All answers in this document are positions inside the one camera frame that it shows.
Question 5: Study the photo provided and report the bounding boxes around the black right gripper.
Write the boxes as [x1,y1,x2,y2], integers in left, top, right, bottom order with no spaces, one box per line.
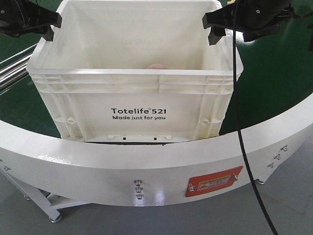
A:
[202,0,291,46]

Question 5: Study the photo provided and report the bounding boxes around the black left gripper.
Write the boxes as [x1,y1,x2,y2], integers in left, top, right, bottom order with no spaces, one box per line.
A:
[0,0,62,42]

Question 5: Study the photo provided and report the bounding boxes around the yellow-pink plush peach ball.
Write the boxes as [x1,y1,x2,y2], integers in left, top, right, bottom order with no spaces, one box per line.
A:
[147,64,168,70]

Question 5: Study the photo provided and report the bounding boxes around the white plastic Totelife crate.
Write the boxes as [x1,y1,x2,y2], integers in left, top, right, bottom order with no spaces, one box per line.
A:
[26,0,243,142]

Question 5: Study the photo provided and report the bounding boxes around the white curved conveyor rim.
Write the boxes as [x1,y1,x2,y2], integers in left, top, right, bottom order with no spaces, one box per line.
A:
[0,92,313,208]

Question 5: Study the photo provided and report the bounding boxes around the orange warning label plate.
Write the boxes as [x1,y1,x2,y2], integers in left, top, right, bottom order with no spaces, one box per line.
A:
[185,166,243,197]

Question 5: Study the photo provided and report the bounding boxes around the chrome guide rail rods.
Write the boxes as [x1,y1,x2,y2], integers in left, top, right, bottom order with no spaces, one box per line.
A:
[0,44,37,94]

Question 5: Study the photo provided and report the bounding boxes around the white conveyor support leg frame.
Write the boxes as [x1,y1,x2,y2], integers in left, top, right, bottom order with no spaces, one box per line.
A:
[0,169,89,223]

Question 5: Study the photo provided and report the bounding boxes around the black cable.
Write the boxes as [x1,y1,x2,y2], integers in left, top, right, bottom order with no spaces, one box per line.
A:
[231,0,278,235]

